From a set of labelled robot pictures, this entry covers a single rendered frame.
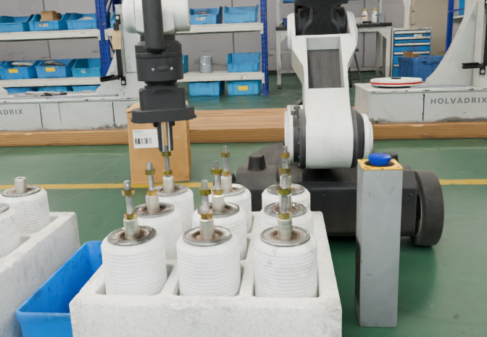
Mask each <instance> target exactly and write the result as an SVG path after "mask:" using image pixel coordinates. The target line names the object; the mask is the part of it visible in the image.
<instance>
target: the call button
mask: <svg viewBox="0 0 487 337"><path fill-rule="evenodd" d="M368 160H369V161H370V164H372V165H387V164H388V162H389V161H391V156H390V155H388V154H381V153H376V154H370V155H369V156H368Z"/></svg>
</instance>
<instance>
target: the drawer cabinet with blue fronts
mask: <svg viewBox="0 0 487 337"><path fill-rule="evenodd" d="M432 29H433V27H424V28H392V29H391V54H390V78H392V77H398V76H399V61H398V57H403V51H413V54H419V56H427V55H431V44H432ZM385 59H386V38H385V37H383V66H382V68H384V69H385Z"/></svg>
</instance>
